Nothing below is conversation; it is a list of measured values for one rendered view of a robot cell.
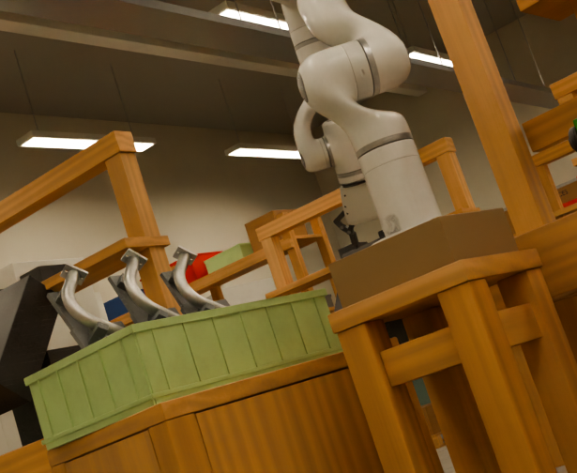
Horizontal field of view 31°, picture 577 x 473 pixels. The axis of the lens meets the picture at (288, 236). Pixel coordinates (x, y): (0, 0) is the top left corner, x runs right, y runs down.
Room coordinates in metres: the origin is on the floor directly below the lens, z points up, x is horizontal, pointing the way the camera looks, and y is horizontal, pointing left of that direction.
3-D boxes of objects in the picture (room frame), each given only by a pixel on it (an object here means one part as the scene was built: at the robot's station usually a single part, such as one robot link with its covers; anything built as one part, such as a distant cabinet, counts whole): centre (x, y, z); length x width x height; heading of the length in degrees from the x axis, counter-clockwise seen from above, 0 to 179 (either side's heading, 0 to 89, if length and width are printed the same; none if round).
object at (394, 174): (2.03, -0.24, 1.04); 0.19 x 0.19 x 0.18
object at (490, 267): (2.03, -0.25, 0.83); 0.32 x 0.32 x 0.04; 53
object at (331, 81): (2.02, -0.21, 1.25); 0.19 x 0.12 x 0.24; 96
